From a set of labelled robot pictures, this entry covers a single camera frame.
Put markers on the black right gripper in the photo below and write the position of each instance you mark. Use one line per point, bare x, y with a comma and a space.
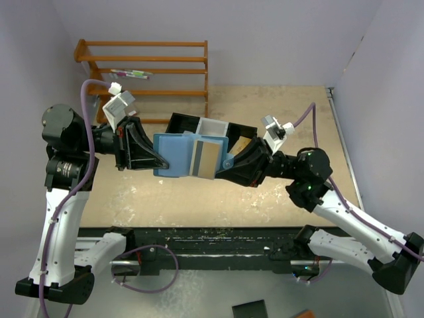
265, 161

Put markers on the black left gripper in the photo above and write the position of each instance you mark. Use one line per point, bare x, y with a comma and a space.
121, 143

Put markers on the gold credit card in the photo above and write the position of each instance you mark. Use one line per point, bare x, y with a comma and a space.
240, 145

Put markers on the blue leather card holder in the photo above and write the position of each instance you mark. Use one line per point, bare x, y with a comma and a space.
177, 150

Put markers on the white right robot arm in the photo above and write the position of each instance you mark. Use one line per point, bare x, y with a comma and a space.
390, 256

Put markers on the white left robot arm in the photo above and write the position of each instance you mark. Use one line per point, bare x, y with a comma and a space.
59, 275

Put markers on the gold striped card in holder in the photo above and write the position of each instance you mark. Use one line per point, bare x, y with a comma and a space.
205, 159

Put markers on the black card holder on floor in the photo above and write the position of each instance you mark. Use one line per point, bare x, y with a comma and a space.
253, 309

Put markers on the orange card holder on floor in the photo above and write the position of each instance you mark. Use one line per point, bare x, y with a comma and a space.
305, 314

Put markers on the three-compartment sorting tray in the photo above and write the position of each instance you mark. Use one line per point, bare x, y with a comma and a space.
180, 123

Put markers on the coloured markers on rack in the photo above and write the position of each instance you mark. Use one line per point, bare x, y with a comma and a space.
132, 74

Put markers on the orange wooden rack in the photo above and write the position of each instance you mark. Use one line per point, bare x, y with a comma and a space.
82, 53

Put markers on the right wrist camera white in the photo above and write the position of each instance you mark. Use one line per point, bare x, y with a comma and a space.
276, 134

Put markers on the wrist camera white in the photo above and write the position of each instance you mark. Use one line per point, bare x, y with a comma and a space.
114, 109
276, 134

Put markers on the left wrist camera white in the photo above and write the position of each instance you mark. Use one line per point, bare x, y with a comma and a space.
114, 109

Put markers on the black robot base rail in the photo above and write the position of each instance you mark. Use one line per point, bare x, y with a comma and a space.
211, 248

